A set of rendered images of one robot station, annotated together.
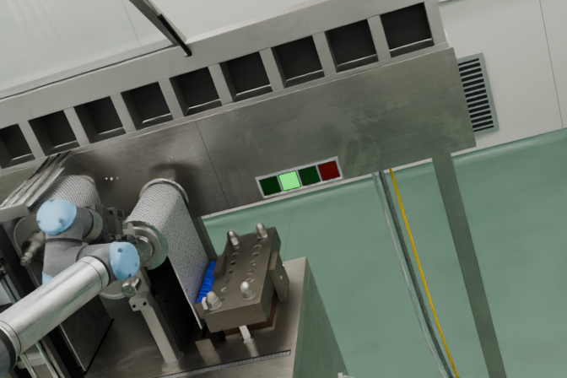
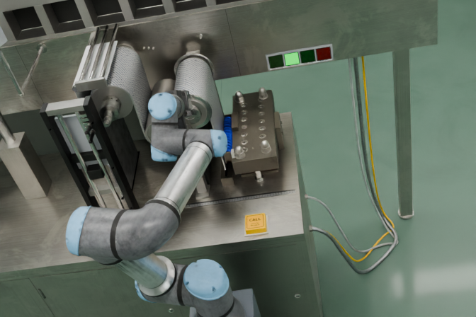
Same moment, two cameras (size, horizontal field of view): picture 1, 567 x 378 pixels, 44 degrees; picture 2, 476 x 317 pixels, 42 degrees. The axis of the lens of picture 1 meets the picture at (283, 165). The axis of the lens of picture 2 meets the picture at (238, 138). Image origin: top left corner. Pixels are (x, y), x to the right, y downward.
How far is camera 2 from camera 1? 0.64 m
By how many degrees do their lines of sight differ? 18
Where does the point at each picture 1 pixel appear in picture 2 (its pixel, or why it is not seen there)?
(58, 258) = (166, 138)
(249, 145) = (265, 30)
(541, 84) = not seen: outside the picture
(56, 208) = (164, 101)
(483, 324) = (404, 160)
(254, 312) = (270, 162)
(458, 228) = (402, 94)
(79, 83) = not seen: outside the picture
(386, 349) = (314, 165)
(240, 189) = (252, 62)
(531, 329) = (424, 156)
